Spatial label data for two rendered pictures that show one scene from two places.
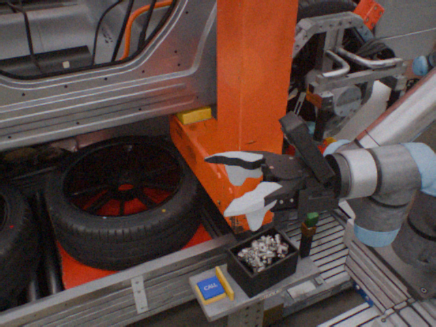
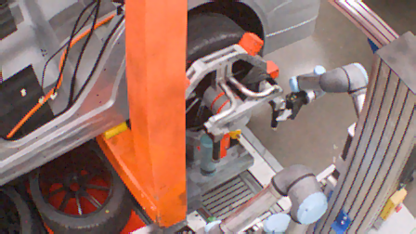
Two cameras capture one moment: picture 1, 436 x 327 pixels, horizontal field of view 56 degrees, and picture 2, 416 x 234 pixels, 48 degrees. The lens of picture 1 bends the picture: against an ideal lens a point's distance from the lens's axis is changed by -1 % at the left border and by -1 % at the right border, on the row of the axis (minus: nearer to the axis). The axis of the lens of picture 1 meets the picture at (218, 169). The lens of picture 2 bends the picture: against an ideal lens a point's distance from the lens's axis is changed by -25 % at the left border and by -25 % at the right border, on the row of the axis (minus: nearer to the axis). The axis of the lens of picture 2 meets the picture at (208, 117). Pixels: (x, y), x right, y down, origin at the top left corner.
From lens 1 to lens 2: 1.41 m
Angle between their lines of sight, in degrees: 14
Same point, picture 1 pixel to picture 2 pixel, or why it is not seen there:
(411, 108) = (244, 216)
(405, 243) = not seen: outside the picture
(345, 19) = (231, 57)
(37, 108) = (25, 155)
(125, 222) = (85, 220)
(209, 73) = (123, 101)
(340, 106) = (233, 125)
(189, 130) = (112, 145)
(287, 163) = not seen: outside the picture
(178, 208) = (116, 209)
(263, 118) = (169, 173)
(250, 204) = not seen: outside the picture
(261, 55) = (162, 145)
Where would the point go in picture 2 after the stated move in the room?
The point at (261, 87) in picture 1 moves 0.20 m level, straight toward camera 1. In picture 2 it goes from (165, 160) to (167, 201)
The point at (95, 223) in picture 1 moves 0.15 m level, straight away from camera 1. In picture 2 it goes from (69, 221) to (58, 201)
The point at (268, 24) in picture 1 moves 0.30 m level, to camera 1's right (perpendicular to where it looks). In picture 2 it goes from (165, 130) to (247, 122)
